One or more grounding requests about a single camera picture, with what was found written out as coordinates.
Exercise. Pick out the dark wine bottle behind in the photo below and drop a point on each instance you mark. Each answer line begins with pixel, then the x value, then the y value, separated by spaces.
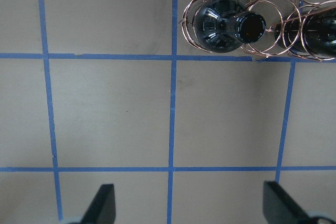
pixel 318 34

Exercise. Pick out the dark wine bottle in basket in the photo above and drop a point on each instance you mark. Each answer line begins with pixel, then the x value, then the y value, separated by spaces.
pixel 222 26

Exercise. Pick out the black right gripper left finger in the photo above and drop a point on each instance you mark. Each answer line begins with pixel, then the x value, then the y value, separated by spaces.
pixel 102 208

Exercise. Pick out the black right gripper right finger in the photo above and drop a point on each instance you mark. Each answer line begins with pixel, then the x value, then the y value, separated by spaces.
pixel 279 207

